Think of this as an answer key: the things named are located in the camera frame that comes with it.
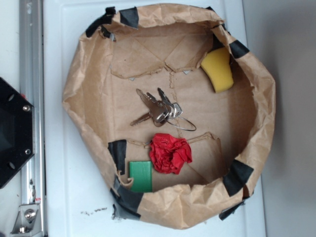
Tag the silver corner bracket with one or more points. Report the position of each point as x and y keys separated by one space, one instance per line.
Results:
x=28 y=221

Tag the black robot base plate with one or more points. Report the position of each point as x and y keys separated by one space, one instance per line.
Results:
x=16 y=132

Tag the red crumpled cloth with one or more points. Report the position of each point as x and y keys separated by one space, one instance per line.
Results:
x=168 y=154

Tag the brown paper bag bin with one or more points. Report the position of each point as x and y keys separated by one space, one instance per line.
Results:
x=162 y=46

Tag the silver key bunch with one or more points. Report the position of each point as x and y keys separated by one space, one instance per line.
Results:
x=161 y=111

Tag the aluminium extrusion rail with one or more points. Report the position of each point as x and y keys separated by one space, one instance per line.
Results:
x=33 y=189

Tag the yellow sponge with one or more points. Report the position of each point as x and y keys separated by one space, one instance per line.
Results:
x=216 y=65

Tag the green rectangular block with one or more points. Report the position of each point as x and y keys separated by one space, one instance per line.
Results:
x=141 y=172

